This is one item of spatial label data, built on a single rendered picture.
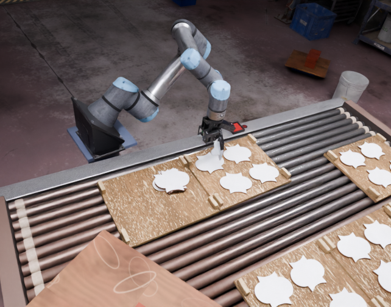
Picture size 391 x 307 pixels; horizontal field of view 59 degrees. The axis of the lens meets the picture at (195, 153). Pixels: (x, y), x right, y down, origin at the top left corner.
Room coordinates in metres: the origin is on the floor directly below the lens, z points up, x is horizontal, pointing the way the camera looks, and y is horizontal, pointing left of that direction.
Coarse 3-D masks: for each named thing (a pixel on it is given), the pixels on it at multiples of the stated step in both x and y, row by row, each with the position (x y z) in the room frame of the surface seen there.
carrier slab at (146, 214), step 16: (176, 160) 1.17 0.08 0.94; (128, 176) 1.02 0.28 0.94; (144, 176) 1.04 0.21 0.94; (192, 176) 1.08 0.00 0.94; (112, 192) 0.91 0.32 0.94; (128, 192) 0.93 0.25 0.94; (144, 192) 0.94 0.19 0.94; (160, 192) 0.96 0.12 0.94; (176, 192) 0.97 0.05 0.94; (192, 192) 0.99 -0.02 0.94; (112, 208) 0.84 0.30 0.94; (128, 208) 0.85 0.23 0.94; (144, 208) 0.86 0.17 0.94; (160, 208) 0.87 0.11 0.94; (176, 208) 0.89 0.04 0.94; (192, 208) 0.90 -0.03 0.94; (208, 208) 0.91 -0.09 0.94; (128, 224) 0.77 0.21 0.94; (144, 224) 0.79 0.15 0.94; (160, 224) 0.80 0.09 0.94; (176, 224) 0.81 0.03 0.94; (144, 240) 0.72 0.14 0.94
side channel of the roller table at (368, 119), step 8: (344, 104) 1.92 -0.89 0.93; (352, 104) 1.91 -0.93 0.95; (352, 112) 1.86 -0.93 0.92; (360, 112) 1.83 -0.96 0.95; (360, 120) 1.81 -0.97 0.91; (368, 120) 1.77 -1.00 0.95; (376, 120) 1.77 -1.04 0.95; (376, 128) 1.71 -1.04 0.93; (384, 128) 1.70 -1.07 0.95; (384, 136) 1.66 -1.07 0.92
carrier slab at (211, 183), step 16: (224, 144) 1.34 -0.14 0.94; (240, 144) 1.36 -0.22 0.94; (256, 144) 1.38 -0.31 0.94; (192, 160) 1.19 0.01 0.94; (224, 160) 1.22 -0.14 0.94; (256, 160) 1.26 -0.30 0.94; (208, 176) 1.10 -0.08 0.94; (224, 176) 1.12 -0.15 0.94; (208, 192) 1.00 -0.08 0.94; (224, 192) 1.02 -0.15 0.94; (240, 192) 1.03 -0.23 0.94; (256, 192) 1.05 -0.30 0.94; (224, 208) 0.93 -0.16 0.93
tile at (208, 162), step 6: (198, 156) 1.21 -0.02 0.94; (204, 156) 1.22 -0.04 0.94; (210, 156) 1.23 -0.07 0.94; (216, 156) 1.23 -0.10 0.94; (198, 162) 1.17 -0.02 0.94; (204, 162) 1.18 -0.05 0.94; (210, 162) 1.19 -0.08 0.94; (216, 162) 1.19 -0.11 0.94; (222, 162) 1.20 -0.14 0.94; (198, 168) 1.13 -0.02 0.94; (204, 168) 1.14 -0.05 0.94; (210, 168) 1.14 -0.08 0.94; (216, 168) 1.15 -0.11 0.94; (222, 168) 1.16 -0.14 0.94; (210, 174) 1.11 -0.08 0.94
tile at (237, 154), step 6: (228, 150) 1.29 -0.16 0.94; (234, 150) 1.30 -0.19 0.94; (240, 150) 1.30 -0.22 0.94; (246, 150) 1.31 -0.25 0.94; (228, 156) 1.25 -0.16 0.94; (234, 156) 1.26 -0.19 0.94; (240, 156) 1.26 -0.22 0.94; (246, 156) 1.27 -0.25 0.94; (234, 162) 1.22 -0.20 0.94; (240, 162) 1.23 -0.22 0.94
